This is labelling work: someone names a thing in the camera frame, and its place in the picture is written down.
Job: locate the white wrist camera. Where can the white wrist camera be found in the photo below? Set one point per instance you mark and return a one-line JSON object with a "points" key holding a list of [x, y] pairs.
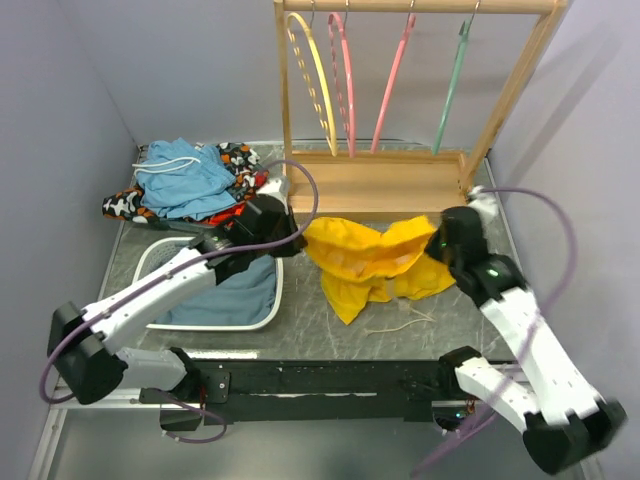
{"points": [[484, 203], [278, 188]]}

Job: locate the pink hanger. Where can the pink hanger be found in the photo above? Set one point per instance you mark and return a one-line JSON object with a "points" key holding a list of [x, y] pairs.
{"points": [[346, 99], [391, 81]]}

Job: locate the pink hanger right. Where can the pink hanger right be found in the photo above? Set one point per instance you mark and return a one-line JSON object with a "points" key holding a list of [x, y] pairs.
{"points": [[391, 81]]}

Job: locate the pink hanger left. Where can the pink hanger left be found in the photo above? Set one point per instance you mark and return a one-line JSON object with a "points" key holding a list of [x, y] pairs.
{"points": [[346, 99]]}

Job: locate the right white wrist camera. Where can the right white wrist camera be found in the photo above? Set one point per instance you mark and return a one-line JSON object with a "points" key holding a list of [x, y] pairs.
{"points": [[484, 203]]}

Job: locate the wooden hanger rack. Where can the wooden hanger rack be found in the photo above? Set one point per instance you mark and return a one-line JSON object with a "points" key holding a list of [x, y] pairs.
{"points": [[390, 185]]}

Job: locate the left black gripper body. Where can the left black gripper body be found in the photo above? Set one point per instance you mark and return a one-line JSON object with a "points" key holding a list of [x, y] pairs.
{"points": [[285, 229]]}

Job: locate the aluminium rail frame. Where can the aluminium rail frame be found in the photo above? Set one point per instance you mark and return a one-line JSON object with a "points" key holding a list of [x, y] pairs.
{"points": [[449, 418]]}

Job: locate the patterned black orange shorts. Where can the patterned black orange shorts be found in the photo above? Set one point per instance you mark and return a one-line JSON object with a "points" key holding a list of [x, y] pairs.
{"points": [[238, 158]]}

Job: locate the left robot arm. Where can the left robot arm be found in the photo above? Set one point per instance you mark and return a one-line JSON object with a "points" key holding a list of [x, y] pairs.
{"points": [[87, 346]]}

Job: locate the yellow shorts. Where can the yellow shorts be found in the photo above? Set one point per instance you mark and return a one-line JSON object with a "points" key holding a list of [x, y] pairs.
{"points": [[360, 265]]}

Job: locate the green hanger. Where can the green hanger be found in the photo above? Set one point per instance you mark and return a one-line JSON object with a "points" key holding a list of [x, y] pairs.
{"points": [[453, 83]]}

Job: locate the light blue shorts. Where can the light blue shorts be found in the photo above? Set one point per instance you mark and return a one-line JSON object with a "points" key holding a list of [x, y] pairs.
{"points": [[180, 180]]}

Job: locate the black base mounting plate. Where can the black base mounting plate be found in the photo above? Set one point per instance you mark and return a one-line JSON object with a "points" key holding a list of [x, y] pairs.
{"points": [[268, 390]]}

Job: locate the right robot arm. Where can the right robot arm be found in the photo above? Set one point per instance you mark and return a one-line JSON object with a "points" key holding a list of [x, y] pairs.
{"points": [[561, 417]]}

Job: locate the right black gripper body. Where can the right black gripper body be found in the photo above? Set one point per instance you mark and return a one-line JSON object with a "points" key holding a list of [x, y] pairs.
{"points": [[440, 251]]}

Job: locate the blue cloth in basket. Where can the blue cloth in basket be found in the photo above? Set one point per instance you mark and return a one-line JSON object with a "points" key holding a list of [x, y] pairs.
{"points": [[244, 299]]}

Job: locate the yellow hanger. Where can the yellow hanger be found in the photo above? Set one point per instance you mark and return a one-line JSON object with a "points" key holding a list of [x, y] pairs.
{"points": [[314, 78]]}

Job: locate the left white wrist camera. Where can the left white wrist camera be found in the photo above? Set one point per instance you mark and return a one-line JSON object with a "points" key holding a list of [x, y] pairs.
{"points": [[278, 188]]}

